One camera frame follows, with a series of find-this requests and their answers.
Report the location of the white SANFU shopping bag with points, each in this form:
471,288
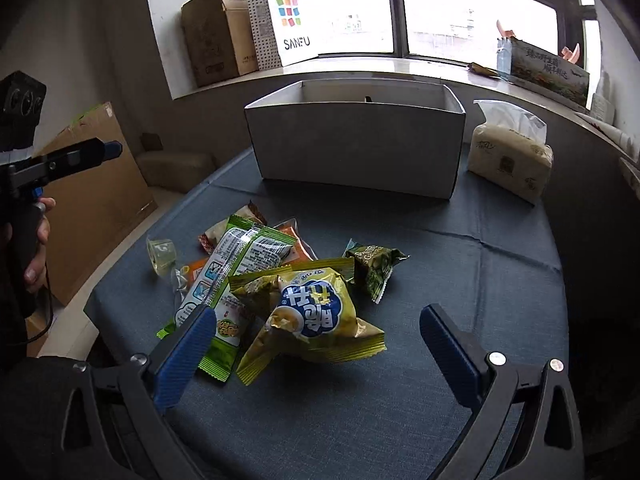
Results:
282,32

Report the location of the dark green crumpled snack bag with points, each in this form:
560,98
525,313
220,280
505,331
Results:
374,266

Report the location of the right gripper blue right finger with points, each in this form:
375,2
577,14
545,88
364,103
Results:
546,442

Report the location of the white tube on sill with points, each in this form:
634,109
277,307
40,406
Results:
626,142

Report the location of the orange flying cake snack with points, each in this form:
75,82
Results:
182,277

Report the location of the white storage box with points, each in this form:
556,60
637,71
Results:
386,134

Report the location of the yellow chips bag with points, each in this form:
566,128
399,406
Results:
307,310

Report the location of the brown cardboard box on sill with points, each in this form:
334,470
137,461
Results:
219,40

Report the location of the printed tissue box on sill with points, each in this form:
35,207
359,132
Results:
523,63

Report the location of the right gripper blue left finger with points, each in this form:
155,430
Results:
113,425

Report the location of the blue table cloth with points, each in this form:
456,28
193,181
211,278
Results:
485,257

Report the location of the clear jelly cup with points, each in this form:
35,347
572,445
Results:
162,254

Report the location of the beige tissue pack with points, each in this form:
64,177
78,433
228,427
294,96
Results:
510,149

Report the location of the flat cardboard sheet on floor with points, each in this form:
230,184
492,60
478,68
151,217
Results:
96,209

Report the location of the brown cushion on floor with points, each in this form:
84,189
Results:
175,171

